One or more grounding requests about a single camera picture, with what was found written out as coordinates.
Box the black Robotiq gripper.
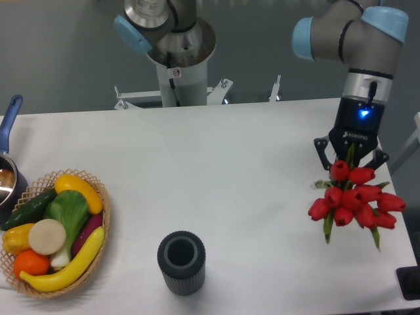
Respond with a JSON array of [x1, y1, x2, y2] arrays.
[[314, 98, 389, 171]]

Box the red tulip bouquet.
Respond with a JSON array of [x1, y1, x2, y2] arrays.
[[308, 146, 406, 249]]

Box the dark grey ribbed vase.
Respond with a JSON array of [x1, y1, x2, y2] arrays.
[[157, 230, 207, 296]]

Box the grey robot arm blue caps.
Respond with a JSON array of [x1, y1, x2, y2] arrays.
[[114, 1, 408, 170]]

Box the black device at edge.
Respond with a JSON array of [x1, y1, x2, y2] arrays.
[[396, 266, 419, 301]]

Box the purple sweet potato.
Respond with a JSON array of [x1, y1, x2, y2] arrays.
[[72, 214, 102, 257]]

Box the yellow squash upper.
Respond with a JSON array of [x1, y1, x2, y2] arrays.
[[54, 174, 104, 215]]

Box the green bok choy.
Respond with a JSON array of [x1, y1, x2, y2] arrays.
[[43, 190, 89, 271]]

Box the beige round disc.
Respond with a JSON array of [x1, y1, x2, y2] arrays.
[[28, 219, 66, 255]]

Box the green cucumber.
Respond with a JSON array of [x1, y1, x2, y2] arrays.
[[1, 189, 57, 231]]

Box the yellow banana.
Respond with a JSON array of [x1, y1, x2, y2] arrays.
[[20, 226, 105, 293]]

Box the orange fruit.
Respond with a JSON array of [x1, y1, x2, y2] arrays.
[[13, 249, 50, 279]]

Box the yellow bell pepper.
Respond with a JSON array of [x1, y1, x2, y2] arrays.
[[2, 223, 35, 256]]

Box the woven wicker basket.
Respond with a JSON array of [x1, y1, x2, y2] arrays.
[[1, 169, 111, 299]]

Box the white frame at right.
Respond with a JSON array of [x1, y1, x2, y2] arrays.
[[388, 112, 419, 175]]

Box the white metal base frame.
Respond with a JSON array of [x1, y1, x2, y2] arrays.
[[114, 74, 282, 110]]

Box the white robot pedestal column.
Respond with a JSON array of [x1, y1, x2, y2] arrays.
[[148, 17, 216, 108]]

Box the blue handled saucepan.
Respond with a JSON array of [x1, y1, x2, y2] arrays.
[[1, 94, 28, 224]]

